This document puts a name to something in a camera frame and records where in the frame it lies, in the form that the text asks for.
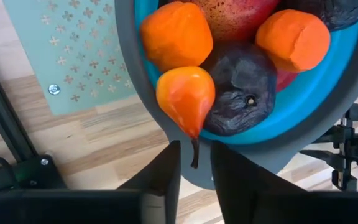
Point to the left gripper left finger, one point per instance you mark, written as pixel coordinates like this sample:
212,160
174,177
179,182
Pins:
154,186

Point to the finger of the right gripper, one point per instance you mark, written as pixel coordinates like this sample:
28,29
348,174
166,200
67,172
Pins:
332,135
328,158

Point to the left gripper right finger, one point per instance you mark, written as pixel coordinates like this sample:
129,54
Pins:
253,193

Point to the orange yellow pear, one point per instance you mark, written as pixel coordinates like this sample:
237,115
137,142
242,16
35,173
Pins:
185,96

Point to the dark purple plum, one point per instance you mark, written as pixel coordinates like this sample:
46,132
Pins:
241,93
331,12

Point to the orange tangerine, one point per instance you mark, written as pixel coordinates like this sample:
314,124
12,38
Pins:
292,40
176,34

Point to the small red fruit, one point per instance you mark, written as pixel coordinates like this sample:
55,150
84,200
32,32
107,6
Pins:
286,80

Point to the blue collapsible bowl grey rim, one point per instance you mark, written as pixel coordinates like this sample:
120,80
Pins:
306,102

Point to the pale green perforated metal shelf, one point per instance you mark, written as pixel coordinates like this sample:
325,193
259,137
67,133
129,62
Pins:
73,62

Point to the black aluminium table frame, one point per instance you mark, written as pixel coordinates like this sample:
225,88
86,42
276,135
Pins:
5,118

